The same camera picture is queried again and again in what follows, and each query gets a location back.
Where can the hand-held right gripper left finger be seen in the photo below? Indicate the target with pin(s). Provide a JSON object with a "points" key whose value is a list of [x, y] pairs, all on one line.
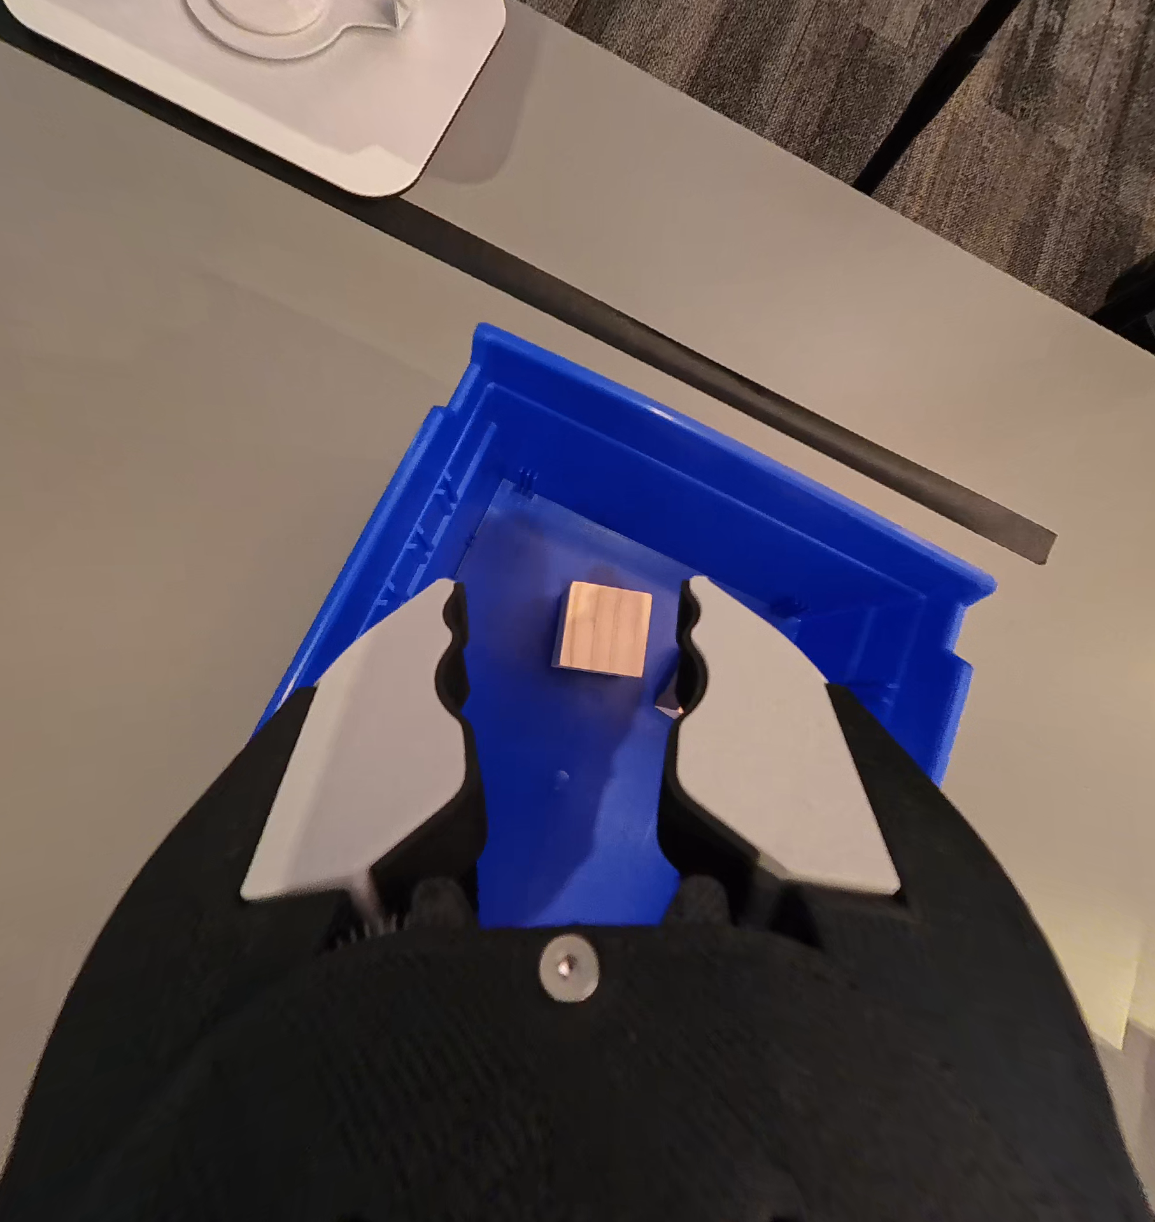
{"points": [[369, 762]]}

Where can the black round base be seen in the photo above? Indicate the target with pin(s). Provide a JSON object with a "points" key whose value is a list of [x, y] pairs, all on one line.
{"points": [[1151, 305]]}

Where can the black metal frame legs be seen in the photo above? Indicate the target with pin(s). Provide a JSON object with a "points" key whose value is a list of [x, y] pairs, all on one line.
{"points": [[934, 97]]}

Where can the white board stand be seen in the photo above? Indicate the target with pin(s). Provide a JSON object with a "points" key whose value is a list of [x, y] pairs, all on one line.
{"points": [[369, 114]]}

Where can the wooden cube with blue stripe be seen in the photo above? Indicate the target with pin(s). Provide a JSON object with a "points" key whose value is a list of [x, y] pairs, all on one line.
{"points": [[671, 706], [602, 630]]}

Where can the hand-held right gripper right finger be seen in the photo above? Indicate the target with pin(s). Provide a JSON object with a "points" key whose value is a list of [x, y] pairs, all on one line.
{"points": [[777, 762]]}

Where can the blue plastic bin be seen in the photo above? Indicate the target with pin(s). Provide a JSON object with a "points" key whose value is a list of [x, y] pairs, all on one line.
{"points": [[709, 478]]}

